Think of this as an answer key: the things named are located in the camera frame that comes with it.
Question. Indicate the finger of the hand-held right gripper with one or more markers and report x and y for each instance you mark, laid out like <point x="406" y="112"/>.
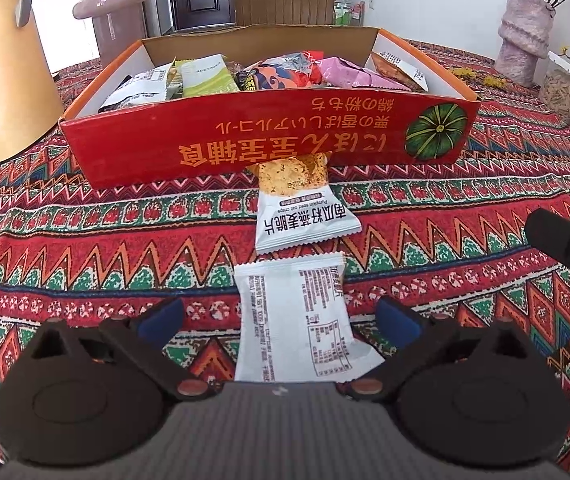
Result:
<point x="562" y="240"/>

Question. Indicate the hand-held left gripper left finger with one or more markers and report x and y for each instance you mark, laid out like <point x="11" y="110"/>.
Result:
<point x="161" y="320"/>

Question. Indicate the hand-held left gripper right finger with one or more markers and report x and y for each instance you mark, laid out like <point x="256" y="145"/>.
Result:
<point x="397" y="321"/>

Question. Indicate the white cracker snack packet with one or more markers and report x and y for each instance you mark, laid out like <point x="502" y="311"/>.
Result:
<point x="137" y="90"/>
<point x="290" y="320"/>
<point x="305" y="210"/>
<point x="400" y="70"/>

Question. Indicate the red cardboard box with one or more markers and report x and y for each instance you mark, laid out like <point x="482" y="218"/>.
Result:
<point x="215" y="145"/>

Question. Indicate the green white snack packet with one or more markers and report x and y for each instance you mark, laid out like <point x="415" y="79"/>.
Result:
<point x="205" y="80"/>

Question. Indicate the pink snack packet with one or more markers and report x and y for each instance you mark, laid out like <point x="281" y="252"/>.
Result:
<point x="355" y="77"/>

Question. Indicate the orange red snack packet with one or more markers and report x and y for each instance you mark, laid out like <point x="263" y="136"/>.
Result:
<point x="280" y="72"/>

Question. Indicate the patterned red tablecloth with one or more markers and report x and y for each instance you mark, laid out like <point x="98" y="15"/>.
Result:
<point x="90" y="240"/>

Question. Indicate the jar of seeds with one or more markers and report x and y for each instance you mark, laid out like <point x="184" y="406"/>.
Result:
<point x="565" y="95"/>

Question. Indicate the yellow flower sprig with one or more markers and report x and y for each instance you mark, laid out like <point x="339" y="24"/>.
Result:
<point x="485" y="80"/>

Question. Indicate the grey vase with dried roses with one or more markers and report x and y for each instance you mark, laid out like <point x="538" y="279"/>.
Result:
<point x="522" y="35"/>

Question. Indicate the yellow thermos jug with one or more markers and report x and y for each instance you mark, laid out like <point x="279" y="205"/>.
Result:
<point x="5" y="85"/>

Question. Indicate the purple glass vase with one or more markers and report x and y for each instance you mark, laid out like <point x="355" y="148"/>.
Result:
<point x="115" y="20"/>

